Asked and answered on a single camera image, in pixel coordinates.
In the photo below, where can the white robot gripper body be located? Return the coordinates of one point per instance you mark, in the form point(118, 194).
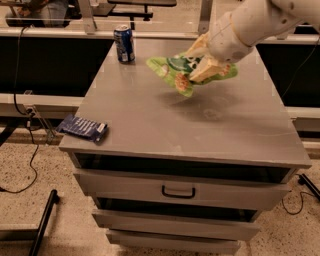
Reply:
point(226, 44)

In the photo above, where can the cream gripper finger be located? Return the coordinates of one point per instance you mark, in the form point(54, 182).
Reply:
point(207, 67)
point(199, 48)

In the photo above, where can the green rice chip bag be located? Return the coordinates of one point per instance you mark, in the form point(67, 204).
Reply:
point(175, 72)

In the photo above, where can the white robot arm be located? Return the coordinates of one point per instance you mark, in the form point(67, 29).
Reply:
point(256, 20)

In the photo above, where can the blue pepsi can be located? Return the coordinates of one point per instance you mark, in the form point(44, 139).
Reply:
point(124, 43)

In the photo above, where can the black background table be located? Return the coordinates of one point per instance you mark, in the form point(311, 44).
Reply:
point(130, 8)

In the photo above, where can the grey drawer cabinet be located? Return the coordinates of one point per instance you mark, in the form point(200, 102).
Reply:
point(236, 129)

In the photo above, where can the dark blue snack bar wrapper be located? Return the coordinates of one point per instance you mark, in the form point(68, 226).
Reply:
point(82, 128)

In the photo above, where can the top grey drawer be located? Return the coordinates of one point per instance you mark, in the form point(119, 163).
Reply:
point(209, 192)

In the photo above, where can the grey drawer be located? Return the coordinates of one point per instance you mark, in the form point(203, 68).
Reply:
point(171, 242)
point(209, 192)
point(175, 225)

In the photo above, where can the black metal leg right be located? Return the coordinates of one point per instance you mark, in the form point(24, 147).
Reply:
point(304, 180)

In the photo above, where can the black metal leg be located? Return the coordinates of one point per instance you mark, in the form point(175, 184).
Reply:
point(52, 200)
point(304, 180)

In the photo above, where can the seated person in background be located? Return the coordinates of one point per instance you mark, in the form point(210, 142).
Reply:
point(39, 13)

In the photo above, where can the middle grey drawer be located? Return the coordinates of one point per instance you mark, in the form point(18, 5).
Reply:
point(175, 225)

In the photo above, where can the bottom grey drawer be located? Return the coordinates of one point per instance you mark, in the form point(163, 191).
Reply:
point(171, 242)

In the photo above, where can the black metal leg left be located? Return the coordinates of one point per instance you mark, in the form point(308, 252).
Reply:
point(52, 200)

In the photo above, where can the black drawer handle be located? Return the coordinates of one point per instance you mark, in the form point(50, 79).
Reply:
point(178, 194)

